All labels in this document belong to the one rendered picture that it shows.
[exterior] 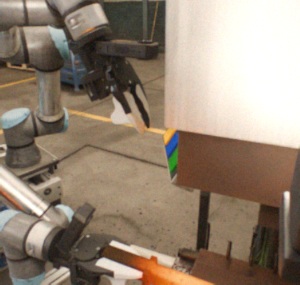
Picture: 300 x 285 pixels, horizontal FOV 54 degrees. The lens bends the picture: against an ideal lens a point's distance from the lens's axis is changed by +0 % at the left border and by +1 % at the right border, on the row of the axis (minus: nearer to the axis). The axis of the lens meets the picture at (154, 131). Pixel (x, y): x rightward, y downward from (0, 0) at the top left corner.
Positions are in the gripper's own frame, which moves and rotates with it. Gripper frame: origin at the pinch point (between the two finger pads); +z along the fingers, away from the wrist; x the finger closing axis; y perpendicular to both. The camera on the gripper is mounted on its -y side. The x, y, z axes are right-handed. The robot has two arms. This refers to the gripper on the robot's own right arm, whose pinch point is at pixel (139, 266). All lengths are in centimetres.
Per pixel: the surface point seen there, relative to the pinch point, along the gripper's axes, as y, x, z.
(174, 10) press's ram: -45.2, 12.7, 8.8
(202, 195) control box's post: 21, -56, 1
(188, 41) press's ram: -42.9, 12.7, 10.1
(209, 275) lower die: 2.6, -5.4, 12.4
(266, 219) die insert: -20.7, 3.8, 19.4
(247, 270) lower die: 3.4, -10.2, 19.0
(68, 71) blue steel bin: 76, -398, -321
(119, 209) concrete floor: 103, -124, -74
